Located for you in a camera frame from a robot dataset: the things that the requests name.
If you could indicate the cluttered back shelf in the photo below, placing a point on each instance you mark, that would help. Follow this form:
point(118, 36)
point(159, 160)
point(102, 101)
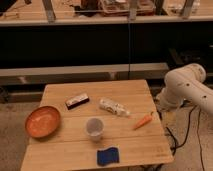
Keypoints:
point(83, 12)

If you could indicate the orange carrot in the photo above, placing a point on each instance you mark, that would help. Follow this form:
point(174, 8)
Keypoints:
point(146, 119)

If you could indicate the long metal bench rail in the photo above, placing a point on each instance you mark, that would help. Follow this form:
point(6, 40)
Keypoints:
point(46, 75)

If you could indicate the orange ceramic bowl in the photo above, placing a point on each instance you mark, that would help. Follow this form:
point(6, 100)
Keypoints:
point(42, 122)

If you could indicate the wooden table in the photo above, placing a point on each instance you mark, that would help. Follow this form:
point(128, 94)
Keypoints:
point(94, 117)

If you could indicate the clear plastic cup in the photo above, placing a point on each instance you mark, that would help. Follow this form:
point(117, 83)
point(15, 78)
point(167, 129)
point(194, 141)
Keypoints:
point(94, 129)

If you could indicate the white plastic bottle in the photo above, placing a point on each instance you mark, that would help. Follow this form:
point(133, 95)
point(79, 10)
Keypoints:
point(113, 107)

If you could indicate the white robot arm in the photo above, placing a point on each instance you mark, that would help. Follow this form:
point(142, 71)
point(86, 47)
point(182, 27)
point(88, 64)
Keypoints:
point(186, 83)

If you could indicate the blue sponge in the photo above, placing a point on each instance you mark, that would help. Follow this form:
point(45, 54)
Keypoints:
point(108, 156)

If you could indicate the black and white box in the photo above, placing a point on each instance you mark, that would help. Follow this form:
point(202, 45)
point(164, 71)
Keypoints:
point(77, 101)

